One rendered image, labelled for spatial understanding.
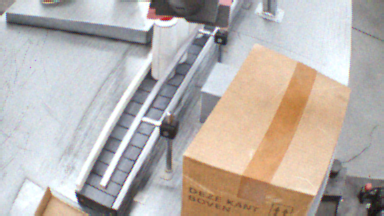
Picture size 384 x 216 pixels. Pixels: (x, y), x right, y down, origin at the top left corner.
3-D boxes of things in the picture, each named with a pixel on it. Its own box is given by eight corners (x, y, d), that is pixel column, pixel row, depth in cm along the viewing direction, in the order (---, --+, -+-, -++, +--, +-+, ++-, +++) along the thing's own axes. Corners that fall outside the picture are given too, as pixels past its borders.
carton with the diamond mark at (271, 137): (243, 143, 129) (255, 42, 110) (326, 171, 122) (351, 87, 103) (179, 236, 109) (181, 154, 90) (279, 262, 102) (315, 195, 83)
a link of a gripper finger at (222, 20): (197, 1, 107) (191, -12, 98) (235, 7, 106) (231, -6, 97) (190, 31, 107) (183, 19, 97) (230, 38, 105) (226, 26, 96)
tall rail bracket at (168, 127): (145, 156, 128) (143, 97, 116) (178, 167, 126) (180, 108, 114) (140, 166, 125) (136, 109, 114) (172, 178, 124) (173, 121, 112)
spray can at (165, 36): (157, 64, 140) (161, -1, 126) (178, 69, 139) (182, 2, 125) (147, 78, 137) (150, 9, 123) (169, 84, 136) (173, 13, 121)
